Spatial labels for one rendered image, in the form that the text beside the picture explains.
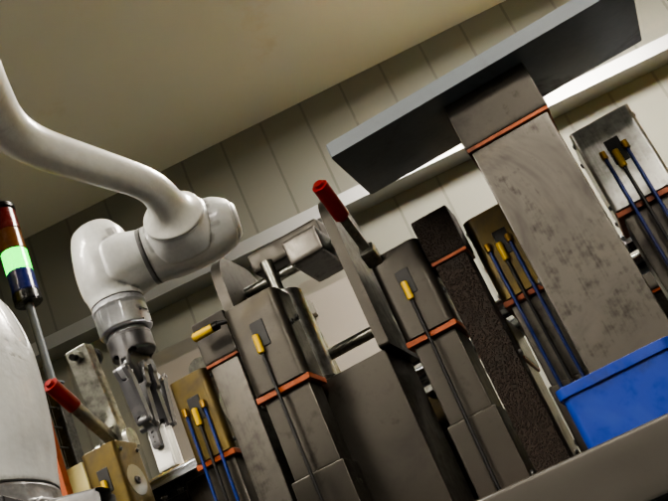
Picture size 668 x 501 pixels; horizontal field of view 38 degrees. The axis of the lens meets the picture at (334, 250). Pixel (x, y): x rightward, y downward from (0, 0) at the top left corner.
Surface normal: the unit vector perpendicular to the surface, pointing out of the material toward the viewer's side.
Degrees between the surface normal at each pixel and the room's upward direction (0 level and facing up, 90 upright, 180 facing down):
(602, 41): 180
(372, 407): 90
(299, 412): 90
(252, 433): 90
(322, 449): 90
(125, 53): 180
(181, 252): 155
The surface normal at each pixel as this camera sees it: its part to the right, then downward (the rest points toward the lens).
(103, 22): 0.37, 0.84
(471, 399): -0.36, -0.25
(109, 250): -0.06, -0.44
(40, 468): 0.90, -0.38
